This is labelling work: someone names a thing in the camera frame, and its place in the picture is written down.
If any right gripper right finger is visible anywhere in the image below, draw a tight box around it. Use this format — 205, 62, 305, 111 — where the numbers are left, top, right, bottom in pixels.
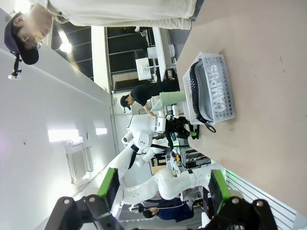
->
206, 169, 279, 230

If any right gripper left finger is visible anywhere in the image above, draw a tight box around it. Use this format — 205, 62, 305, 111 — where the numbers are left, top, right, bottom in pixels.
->
49, 167, 120, 230

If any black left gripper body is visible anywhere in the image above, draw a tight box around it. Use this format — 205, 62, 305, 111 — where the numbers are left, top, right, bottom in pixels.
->
165, 116, 190, 140

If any light green cylindrical cup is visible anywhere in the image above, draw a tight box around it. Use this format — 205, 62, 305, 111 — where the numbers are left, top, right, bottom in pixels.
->
153, 92, 187, 113

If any grey CAMPUS pencil case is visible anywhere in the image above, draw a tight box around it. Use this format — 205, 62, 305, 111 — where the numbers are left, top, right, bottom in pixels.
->
189, 59, 226, 134

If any person's left forearm cream sleeve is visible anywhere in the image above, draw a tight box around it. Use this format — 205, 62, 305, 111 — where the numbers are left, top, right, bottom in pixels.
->
112, 14, 194, 31

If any white perforated plastic basket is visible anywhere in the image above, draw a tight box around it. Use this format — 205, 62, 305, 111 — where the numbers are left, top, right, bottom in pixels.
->
182, 51, 237, 126

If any white ceiling air conditioner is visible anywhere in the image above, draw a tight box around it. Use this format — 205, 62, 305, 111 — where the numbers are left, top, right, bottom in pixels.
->
63, 140, 94, 184

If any person in black t-shirt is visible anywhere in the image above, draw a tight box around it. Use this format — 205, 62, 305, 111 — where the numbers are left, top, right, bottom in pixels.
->
119, 80, 180, 117

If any person in blue top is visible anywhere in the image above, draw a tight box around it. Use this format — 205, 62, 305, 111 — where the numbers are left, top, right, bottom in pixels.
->
142, 195, 195, 223

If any white table with grey legs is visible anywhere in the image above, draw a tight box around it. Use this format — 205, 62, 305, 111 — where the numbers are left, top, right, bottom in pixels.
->
151, 26, 168, 82

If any person in cream sweater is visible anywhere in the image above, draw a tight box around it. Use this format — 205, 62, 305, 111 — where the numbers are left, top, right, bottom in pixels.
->
4, 0, 204, 66

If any aluminium profile rail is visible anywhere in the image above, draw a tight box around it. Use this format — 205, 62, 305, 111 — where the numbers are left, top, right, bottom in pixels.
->
224, 171, 298, 218

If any black cable hose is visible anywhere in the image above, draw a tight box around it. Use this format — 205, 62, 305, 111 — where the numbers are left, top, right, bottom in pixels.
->
128, 134, 175, 170

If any camera on black clamp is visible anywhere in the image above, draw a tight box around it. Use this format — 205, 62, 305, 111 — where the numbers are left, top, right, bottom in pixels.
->
8, 51, 24, 80

